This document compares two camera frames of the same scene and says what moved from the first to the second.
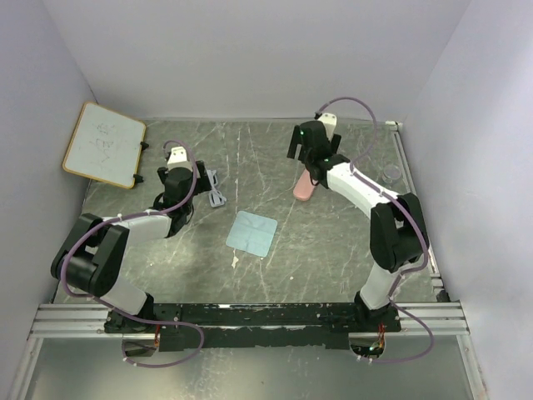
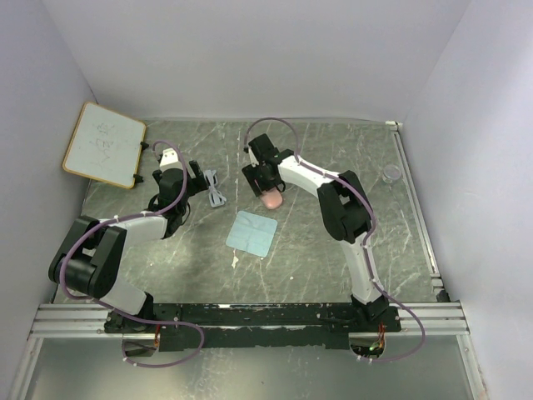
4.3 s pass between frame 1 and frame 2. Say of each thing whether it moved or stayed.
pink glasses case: moved
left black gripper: stayed
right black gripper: moved
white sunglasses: stayed
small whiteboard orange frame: stayed
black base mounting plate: stayed
